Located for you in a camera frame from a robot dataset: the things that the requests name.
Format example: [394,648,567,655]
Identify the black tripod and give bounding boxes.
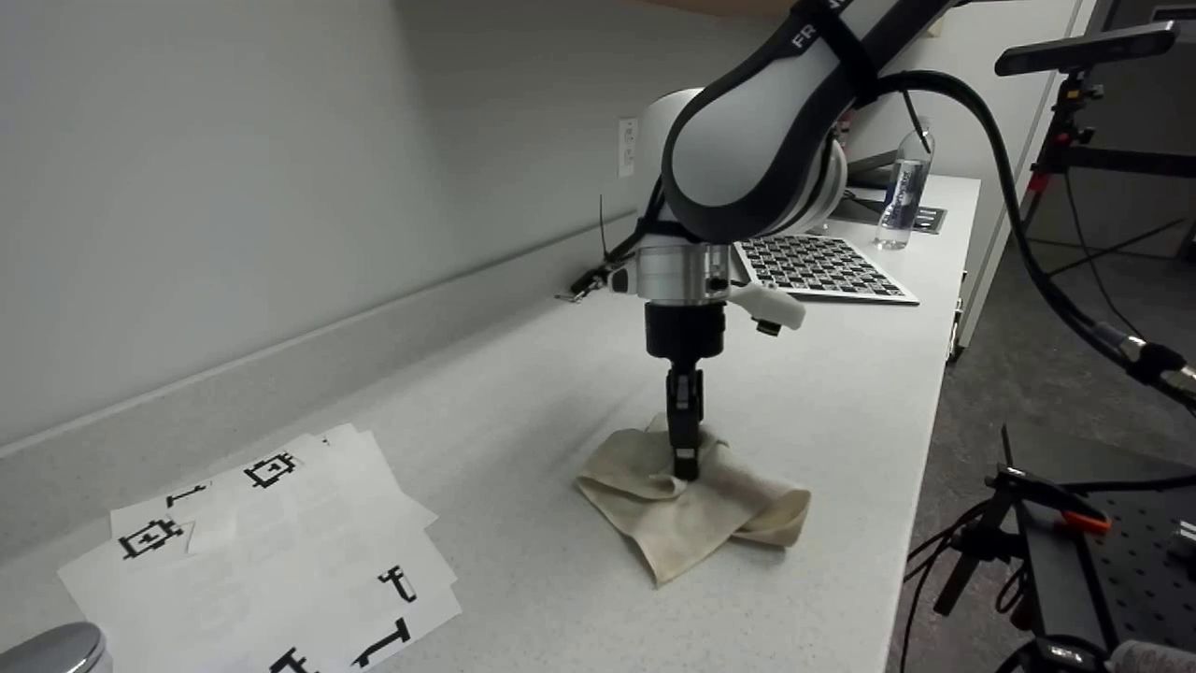
[904,425,1124,673]

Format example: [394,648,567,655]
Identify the clear plastic water bottle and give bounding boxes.
[875,124,940,253]

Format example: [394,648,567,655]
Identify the black camera stand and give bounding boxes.
[1010,69,1196,246]

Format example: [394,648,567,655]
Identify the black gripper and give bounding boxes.
[638,299,731,488]

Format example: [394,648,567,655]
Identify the white printed marker paper sheets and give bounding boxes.
[53,423,465,673]

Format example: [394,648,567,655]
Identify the black stereo camera bar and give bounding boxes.
[990,16,1183,81]

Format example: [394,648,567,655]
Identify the grey padded object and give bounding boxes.
[1108,636,1196,673]

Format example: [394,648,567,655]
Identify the black perforated breadboard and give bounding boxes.
[1070,478,1196,652]

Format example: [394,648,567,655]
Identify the beige cloth towel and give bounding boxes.
[571,425,817,592]

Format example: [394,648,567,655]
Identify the red handled black clamp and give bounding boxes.
[987,461,1119,540]

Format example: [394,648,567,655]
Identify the black rod tool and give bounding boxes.
[566,240,645,302]

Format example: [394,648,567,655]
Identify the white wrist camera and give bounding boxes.
[726,272,809,335]

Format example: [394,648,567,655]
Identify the checkerboard calibration board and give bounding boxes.
[733,233,924,312]

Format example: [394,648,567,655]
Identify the thin black hanging cable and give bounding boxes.
[1063,173,1196,423]

